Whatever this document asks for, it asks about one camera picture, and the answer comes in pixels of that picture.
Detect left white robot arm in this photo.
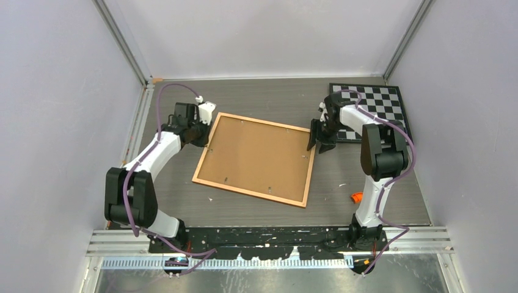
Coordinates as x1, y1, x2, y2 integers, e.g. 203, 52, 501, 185
104, 101, 216, 253

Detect purple cable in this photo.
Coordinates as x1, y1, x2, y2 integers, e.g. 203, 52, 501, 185
122, 83, 219, 277
323, 89, 417, 277

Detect orange curved plastic piece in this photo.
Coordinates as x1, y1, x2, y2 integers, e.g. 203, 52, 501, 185
350, 192, 363, 204

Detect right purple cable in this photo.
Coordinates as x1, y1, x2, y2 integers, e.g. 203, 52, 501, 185
323, 89, 417, 277

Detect wooden picture frame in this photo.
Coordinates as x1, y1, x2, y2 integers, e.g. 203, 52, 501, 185
192, 112, 315, 208

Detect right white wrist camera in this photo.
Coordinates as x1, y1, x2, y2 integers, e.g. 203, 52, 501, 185
318, 102, 329, 123

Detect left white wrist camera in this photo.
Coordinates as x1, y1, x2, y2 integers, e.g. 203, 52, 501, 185
195, 95, 216, 125

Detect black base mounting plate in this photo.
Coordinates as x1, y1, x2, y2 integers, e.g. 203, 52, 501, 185
148, 226, 390, 261

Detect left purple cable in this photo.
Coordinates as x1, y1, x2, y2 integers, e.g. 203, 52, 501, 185
122, 83, 219, 277

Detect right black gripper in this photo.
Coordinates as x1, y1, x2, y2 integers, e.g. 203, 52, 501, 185
307, 119, 345, 154

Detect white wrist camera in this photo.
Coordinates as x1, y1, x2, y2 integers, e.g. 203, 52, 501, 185
195, 95, 216, 125
318, 102, 329, 123

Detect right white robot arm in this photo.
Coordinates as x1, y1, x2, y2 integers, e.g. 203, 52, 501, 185
307, 90, 410, 251

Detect black white chessboard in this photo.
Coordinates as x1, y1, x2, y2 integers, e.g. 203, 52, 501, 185
329, 82, 412, 137

